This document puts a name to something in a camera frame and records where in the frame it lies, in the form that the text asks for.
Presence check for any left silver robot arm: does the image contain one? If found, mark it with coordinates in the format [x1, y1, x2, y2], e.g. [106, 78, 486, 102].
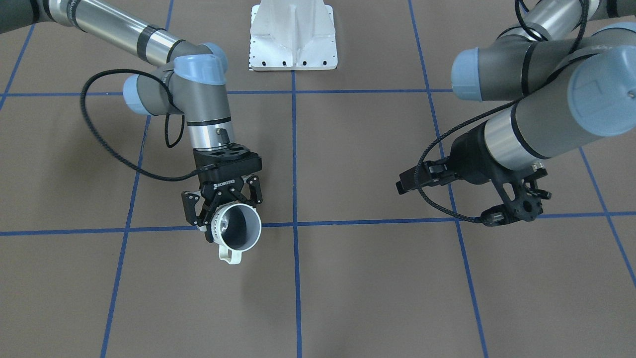
[445, 0, 635, 226]

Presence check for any white plastic mug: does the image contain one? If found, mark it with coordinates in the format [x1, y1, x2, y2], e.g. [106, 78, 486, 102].
[205, 202, 262, 265]

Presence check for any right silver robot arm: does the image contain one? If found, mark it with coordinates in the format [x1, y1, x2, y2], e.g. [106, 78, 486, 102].
[1, 0, 263, 252]

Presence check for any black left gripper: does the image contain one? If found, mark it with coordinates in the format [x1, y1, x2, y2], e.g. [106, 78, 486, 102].
[447, 123, 552, 227]

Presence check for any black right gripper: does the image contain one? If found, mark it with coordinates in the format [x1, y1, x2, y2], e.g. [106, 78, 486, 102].
[181, 143, 263, 243]

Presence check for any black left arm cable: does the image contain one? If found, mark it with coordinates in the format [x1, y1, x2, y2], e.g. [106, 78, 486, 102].
[413, 0, 592, 223]

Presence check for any white camera mast pedestal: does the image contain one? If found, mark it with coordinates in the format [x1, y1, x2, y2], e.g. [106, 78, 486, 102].
[248, 0, 338, 71]

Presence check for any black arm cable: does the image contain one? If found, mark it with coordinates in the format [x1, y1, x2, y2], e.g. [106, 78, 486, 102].
[80, 69, 209, 181]
[413, 0, 592, 223]

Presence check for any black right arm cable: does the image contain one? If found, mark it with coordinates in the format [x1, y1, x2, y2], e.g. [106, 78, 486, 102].
[80, 69, 209, 181]

